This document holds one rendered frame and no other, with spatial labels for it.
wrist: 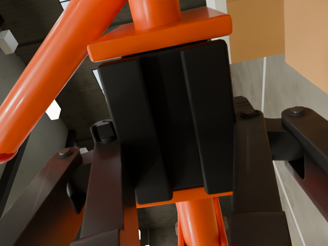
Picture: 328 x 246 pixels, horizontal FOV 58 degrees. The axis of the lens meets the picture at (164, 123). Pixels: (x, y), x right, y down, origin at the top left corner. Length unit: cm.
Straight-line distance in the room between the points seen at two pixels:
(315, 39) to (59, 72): 23
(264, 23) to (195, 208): 146
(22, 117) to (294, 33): 28
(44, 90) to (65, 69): 2
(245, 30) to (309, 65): 125
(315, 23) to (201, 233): 21
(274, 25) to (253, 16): 12
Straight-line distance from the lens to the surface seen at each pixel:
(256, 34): 160
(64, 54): 16
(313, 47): 32
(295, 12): 35
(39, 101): 18
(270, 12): 158
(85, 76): 1110
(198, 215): 17
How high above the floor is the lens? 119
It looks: 7 degrees up
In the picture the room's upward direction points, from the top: 100 degrees counter-clockwise
